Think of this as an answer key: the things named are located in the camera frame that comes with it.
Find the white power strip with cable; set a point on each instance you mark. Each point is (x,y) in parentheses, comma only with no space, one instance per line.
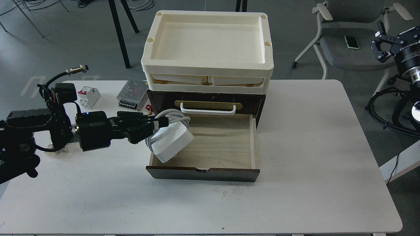
(167,142)

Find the cream plastic tray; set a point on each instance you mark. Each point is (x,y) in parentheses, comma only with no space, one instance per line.
(209,43)
(207,84)

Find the white red circuit breaker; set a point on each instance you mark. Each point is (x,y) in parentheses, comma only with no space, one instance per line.
(88,96)

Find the cream plastic tray lower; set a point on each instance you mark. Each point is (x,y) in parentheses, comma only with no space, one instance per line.
(207,84)

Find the cream plastic tray top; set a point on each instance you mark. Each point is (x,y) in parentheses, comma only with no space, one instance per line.
(209,43)

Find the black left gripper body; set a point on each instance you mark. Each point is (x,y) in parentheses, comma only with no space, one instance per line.
(94,130)

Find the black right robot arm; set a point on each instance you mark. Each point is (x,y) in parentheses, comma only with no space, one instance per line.
(382,49)

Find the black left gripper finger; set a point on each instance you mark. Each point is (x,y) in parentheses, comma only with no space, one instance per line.
(137,119)
(133,134)

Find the metal mesh power supply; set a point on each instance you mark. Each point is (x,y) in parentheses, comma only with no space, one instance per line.
(133,95)

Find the open wooden drawer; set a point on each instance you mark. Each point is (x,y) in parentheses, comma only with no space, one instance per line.
(223,149)

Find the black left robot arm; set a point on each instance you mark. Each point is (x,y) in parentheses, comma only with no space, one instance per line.
(50,129)

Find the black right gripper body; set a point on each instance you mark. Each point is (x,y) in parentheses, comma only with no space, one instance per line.
(407,56)

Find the green smartphone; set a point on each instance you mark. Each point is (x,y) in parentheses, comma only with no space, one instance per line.
(351,42)

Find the grey office chair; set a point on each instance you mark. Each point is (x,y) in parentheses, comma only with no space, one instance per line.
(329,43)

